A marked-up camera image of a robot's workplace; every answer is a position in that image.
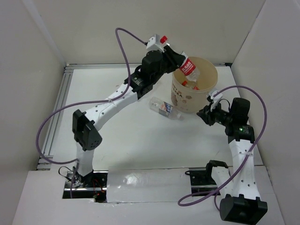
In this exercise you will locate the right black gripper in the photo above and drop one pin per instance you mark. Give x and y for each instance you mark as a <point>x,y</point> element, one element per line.
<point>206,115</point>

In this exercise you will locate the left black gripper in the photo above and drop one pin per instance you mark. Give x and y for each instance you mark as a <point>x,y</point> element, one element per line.
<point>176,60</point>

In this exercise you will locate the large red label bottle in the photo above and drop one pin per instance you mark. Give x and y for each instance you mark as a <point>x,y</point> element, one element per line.
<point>188,68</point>

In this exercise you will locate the small red label bottle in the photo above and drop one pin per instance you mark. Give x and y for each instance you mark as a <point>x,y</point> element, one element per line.
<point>190,84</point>

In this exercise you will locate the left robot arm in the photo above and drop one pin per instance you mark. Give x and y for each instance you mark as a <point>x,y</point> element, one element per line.
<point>86,125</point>

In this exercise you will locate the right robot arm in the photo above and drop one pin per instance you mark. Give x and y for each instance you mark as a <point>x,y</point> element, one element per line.
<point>241,201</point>

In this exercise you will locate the beige paper bin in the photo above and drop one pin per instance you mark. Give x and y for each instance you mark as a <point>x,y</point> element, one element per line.
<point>189,100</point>

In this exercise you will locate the clear bottle blue label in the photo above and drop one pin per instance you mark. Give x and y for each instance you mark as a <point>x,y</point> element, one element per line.
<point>165,109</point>

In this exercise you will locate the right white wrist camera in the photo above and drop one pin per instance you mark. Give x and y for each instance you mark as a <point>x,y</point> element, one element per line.
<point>214,97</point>

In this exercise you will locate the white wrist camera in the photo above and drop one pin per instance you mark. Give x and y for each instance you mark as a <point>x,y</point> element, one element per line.
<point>154,44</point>
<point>214,97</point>

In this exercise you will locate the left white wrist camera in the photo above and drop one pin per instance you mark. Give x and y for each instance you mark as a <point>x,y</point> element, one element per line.
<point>154,44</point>

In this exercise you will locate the aluminium frame rail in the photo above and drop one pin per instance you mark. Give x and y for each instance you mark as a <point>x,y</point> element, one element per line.
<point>46,157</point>

